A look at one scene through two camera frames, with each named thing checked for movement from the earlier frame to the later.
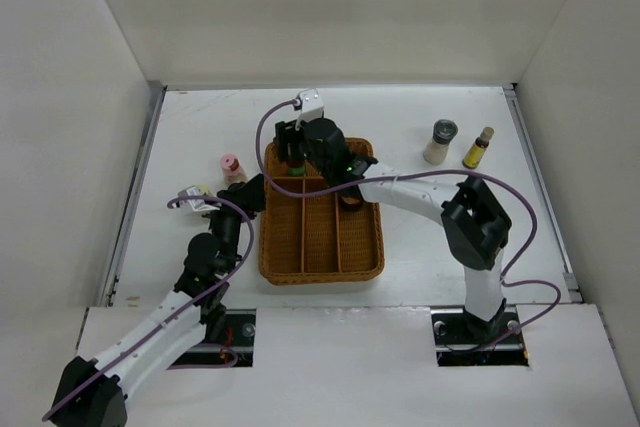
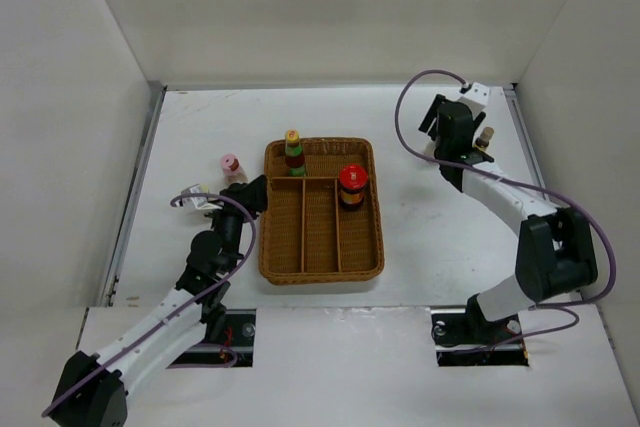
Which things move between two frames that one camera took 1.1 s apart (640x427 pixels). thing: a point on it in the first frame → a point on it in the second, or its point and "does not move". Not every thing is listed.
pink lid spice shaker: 231,167 does not move
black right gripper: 286,134 → 431,116
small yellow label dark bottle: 476,151 does not move
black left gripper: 248,195 does not move
